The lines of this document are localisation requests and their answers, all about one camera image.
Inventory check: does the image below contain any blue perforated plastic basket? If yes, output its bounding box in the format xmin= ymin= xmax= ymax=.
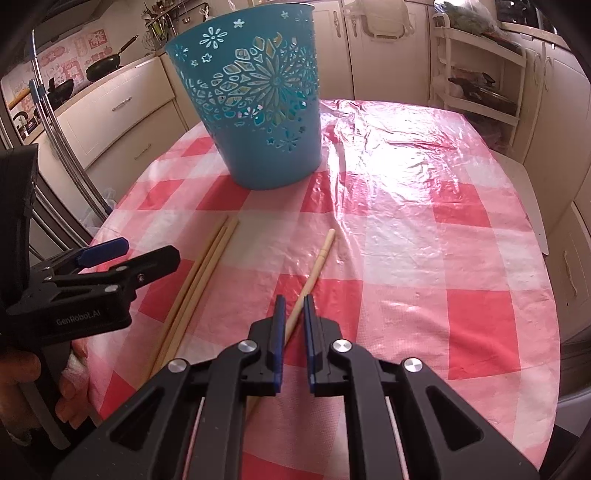
xmin=165 ymin=2 xmax=322 ymax=190

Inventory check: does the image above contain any white rolling storage cart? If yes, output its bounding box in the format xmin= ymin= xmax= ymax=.
xmin=430 ymin=1 xmax=527 ymax=153

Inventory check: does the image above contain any black frying pan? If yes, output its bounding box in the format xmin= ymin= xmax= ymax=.
xmin=85 ymin=35 xmax=138 ymax=82

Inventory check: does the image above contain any person left hand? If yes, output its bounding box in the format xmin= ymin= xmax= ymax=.
xmin=0 ymin=340 xmax=91 ymax=444

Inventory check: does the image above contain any red white checkered tablecloth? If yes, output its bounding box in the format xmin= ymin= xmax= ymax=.
xmin=88 ymin=100 xmax=560 ymax=465

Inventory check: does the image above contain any green vegetable plastic bag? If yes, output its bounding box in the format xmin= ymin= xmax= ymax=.
xmin=437 ymin=1 xmax=499 ymax=35

